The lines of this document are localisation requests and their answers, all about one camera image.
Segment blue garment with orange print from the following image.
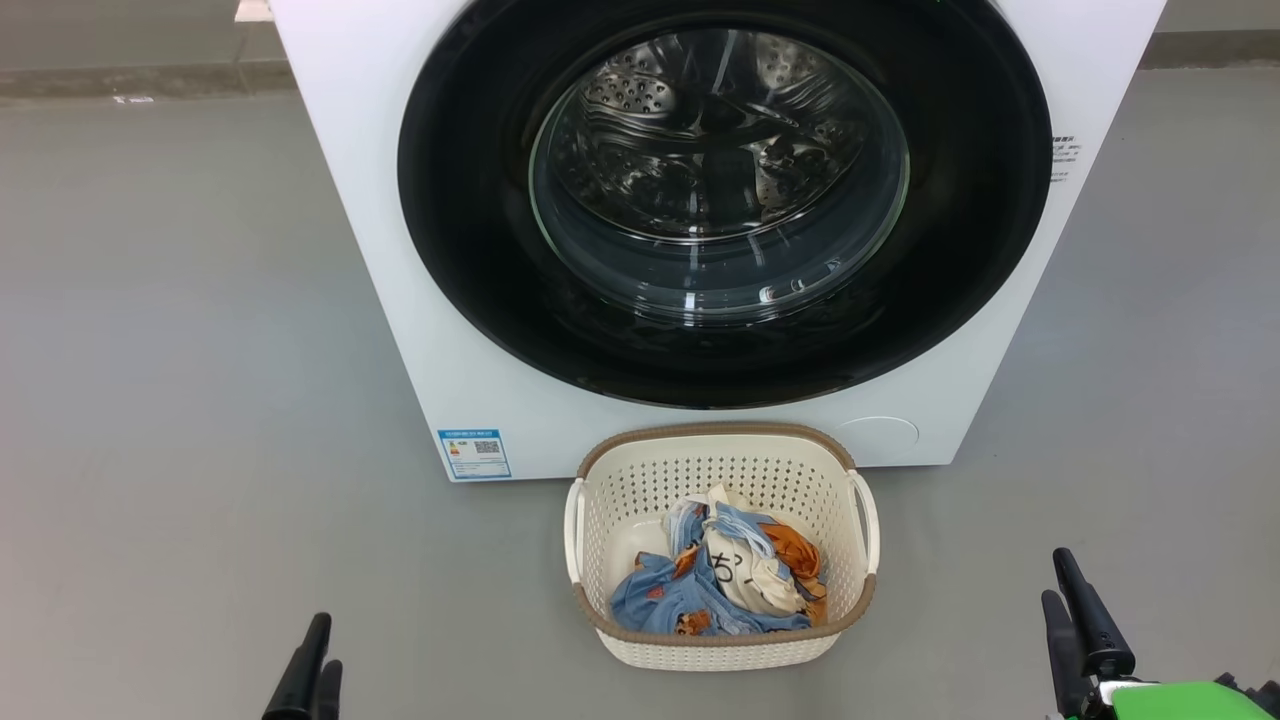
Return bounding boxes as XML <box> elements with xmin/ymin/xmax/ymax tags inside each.
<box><xmin>610</xmin><ymin>498</ymin><xmax>831</xmax><ymax>638</ymax></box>

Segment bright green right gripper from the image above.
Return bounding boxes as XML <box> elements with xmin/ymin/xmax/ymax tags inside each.
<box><xmin>1041</xmin><ymin>547</ymin><xmax>1280</xmax><ymax>720</ymax></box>

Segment black round glass washer door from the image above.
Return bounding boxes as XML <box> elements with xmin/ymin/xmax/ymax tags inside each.
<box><xmin>397</xmin><ymin>0</ymin><xmax>1053</xmax><ymax>409</ymax></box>

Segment round filter cover panel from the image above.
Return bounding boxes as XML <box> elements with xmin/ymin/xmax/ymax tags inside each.
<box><xmin>836</xmin><ymin>415</ymin><xmax>921</xmax><ymax>466</ymax></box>

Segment stainless steel washing machine drum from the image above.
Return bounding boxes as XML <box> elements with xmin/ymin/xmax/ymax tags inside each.
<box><xmin>550</xmin><ymin>28</ymin><xmax>886</xmax><ymax>246</ymax></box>

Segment cream garment with black print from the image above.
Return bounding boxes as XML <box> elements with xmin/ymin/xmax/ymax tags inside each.
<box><xmin>690</xmin><ymin>485</ymin><xmax>813</xmax><ymax>616</ymax></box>

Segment cream perforated laundry basket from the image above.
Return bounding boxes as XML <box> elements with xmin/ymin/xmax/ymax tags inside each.
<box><xmin>563</xmin><ymin>422</ymin><xmax>881</xmax><ymax>672</ymax></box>

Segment white front-load washing machine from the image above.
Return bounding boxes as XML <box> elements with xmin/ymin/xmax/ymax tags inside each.
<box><xmin>268</xmin><ymin>0</ymin><xmax>1169</xmax><ymax>483</ymax></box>

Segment blue energy label sticker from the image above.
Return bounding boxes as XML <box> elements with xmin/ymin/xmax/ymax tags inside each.
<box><xmin>437</xmin><ymin>429</ymin><xmax>512</xmax><ymax>481</ymax></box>

